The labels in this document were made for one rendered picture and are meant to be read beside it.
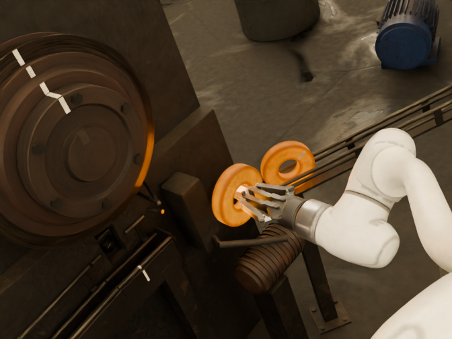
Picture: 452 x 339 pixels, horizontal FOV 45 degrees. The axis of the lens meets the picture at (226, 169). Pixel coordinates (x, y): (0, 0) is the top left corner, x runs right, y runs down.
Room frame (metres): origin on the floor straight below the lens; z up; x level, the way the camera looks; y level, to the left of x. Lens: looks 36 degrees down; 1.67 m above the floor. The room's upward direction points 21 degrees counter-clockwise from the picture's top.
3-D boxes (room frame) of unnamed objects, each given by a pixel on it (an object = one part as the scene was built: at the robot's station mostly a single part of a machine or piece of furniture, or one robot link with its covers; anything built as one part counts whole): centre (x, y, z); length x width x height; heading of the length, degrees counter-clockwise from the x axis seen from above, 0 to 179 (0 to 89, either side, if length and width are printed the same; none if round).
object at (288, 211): (0.94, -0.10, 0.83); 0.09 x 0.08 x 0.07; 36
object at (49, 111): (1.02, 0.26, 1.11); 0.28 x 0.06 x 0.28; 126
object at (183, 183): (1.25, 0.14, 0.68); 0.11 x 0.08 x 0.24; 36
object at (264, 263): (1.18, -0.03, 0.27); 0.22 x 0.13 x 0.53; 126
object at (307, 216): (0.88, -0.14, 0.83); 0.09 x 0.06 x 0.09; 126
